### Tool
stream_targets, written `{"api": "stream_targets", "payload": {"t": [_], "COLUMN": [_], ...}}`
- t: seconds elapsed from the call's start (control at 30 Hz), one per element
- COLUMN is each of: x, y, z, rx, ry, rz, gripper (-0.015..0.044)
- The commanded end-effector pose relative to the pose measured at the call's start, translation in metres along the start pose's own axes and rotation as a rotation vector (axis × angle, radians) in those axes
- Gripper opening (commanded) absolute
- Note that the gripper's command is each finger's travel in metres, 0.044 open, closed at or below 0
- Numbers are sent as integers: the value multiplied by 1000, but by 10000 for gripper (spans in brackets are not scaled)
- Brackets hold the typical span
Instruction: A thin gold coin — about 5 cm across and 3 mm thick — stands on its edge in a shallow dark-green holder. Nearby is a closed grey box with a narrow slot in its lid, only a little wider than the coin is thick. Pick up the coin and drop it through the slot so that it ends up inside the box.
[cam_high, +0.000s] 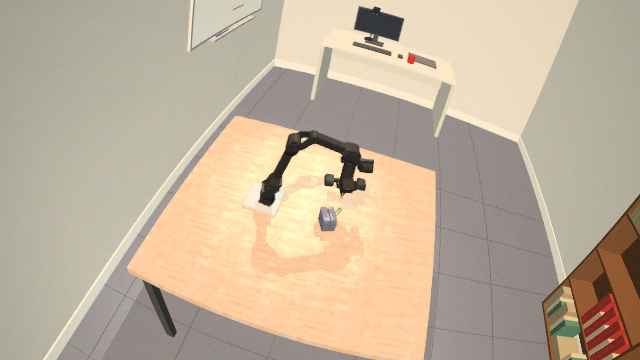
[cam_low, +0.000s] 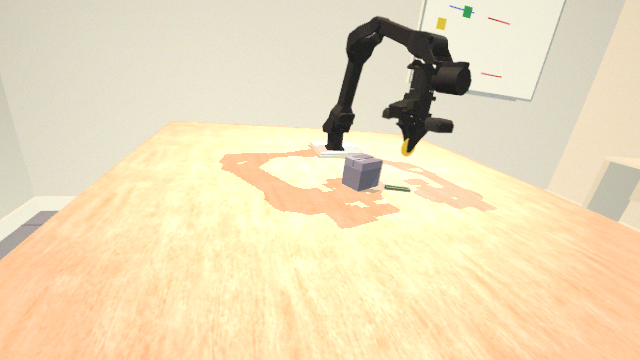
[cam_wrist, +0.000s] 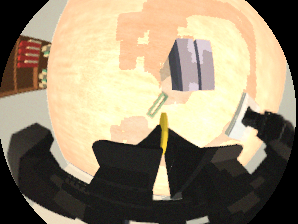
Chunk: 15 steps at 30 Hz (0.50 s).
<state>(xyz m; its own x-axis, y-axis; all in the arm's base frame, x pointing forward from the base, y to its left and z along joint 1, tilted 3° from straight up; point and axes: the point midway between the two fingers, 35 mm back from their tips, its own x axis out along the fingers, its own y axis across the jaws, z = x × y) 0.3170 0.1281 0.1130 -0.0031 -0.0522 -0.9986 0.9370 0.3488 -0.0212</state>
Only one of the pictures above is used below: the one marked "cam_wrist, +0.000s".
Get gold coin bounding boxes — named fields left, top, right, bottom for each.
left=158, top=113, right=168, bottom=152

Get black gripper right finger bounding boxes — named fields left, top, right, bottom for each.
left=164, top=127, right=243, bottom=200

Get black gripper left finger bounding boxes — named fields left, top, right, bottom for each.
left=92, top=124, right=164, bottom=190

